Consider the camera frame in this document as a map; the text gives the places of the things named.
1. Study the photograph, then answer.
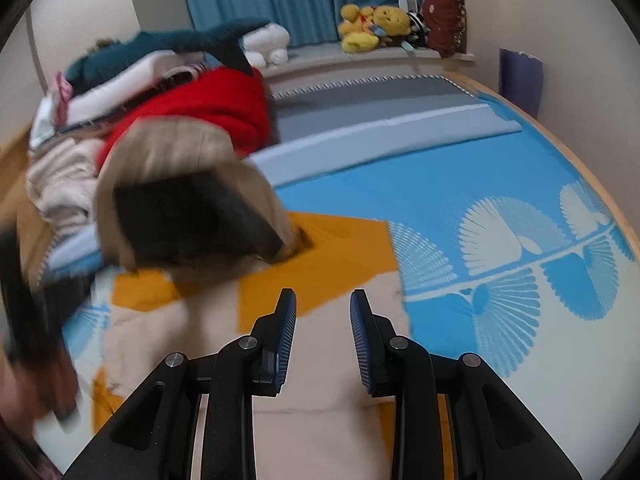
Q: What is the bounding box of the dark teal shark plush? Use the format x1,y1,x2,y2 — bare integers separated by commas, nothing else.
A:
65,19,273,88

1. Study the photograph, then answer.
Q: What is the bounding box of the grey mattress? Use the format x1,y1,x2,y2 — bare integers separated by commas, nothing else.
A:
270,74,488,146

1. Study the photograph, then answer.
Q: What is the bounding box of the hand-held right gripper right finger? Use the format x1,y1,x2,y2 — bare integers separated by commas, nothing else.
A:
349,288,583,480

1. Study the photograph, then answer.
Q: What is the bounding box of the black white striped plush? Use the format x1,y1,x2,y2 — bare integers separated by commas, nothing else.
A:
407,10,431,47

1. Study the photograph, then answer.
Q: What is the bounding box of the white folded quilt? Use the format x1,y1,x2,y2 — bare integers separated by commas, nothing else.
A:
65,52,201,121

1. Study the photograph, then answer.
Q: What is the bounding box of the beige and yellow jacket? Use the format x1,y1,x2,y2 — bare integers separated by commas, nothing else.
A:
92,115,456,480

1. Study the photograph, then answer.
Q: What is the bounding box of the yellow plush bear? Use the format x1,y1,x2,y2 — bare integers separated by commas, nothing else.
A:
372,5,411,38

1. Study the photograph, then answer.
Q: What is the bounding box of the pale blue long cushion strip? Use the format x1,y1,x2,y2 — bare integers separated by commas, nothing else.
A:
47,110,523,281

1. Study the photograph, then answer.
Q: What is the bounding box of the cream folded blanket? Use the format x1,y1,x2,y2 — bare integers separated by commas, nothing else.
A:
25,137,108,236

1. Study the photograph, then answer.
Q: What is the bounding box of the white plush toy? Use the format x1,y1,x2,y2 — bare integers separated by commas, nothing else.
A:
242,24,292,68

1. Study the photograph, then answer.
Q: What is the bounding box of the purple folder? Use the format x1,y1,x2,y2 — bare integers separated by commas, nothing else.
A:
498,47,545,120

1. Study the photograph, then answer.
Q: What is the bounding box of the dark red cushion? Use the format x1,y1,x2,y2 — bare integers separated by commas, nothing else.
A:
420,0,468,59

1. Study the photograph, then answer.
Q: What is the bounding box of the wooden bed frame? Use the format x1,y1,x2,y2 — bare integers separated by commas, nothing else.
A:
0,71,640,286

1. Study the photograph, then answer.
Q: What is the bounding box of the red folded blanket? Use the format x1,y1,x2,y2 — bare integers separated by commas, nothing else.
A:
97,66,273,171

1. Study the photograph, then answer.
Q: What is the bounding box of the person's left hand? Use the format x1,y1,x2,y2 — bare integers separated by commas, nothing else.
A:
0,352,38,443

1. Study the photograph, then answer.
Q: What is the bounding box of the yellow plush toy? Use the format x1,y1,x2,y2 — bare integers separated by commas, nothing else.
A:
339,4,381,54

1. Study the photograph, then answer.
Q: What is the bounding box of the white pink-trimmed cloth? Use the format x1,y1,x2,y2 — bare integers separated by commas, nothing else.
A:
30,72,76,148

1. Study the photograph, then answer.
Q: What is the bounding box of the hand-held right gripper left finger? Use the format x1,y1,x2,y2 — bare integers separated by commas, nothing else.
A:
62,287,298,480

